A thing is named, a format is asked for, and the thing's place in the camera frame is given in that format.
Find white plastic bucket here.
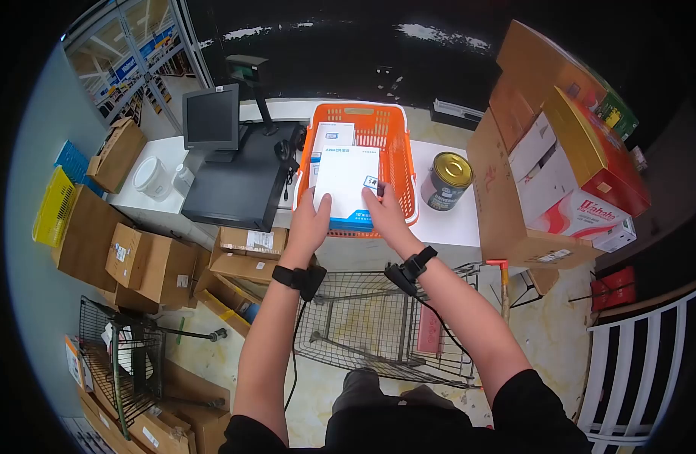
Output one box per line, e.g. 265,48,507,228
132,156,174,202

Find yellow plastic basket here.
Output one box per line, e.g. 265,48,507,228
32,166,76,248

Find white checkout counter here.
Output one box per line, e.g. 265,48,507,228
106,99,485,267

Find brown carton with green print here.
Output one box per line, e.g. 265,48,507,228
495,20,640,143

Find pile of brown cartons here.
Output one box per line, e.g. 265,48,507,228
51,184,320,454

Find black cash register base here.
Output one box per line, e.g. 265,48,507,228
181,122,301,233

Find black point-of-sale monitor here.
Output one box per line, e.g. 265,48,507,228
182,83,241,163

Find person's right hand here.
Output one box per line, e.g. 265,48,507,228
361,182,425,261

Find black barcode scanner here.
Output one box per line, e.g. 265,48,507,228
273,139,301,202

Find red and gold gift box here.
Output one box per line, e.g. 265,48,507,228
541,86,652,218

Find person's body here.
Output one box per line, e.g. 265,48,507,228
218,369,592,454

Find large open brown carton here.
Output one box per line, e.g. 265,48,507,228
466,76,604,270

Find gold-lidded paint can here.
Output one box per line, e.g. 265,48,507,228
420,151,475,212

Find glass storefront window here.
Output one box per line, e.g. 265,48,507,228
61,0,215,135

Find small white product box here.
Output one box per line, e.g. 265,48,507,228
309,121,356,189

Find orange plastic shopping basket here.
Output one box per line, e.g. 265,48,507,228
292,101,420,238

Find small white carton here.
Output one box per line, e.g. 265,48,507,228
592,217,638,254

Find person's left hand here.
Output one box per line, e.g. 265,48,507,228
279,187,333,270

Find person's legs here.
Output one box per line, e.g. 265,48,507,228
332,368,458,415

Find metal wire shopping cart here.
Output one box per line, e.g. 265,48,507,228
294,262,485,390

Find large white product box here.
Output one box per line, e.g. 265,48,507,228
313,145,381,233

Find black wire basket trolley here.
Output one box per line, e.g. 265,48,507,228
78,295,228,439

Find person's left thumb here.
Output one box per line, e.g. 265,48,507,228
313,193,333,228

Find blue plastic basket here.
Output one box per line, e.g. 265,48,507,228
54,140,106,198

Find white slatted rack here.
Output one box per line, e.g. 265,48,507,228
575,285,696,454

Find black wrist band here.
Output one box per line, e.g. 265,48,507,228
271,264,328,303
384,246,439,297

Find person's right thumb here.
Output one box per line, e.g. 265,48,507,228
361,188,384,223

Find black customer display pole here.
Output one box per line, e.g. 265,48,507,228
224,54,279,137

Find white red-printed carton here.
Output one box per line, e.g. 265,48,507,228
507,111,632,239

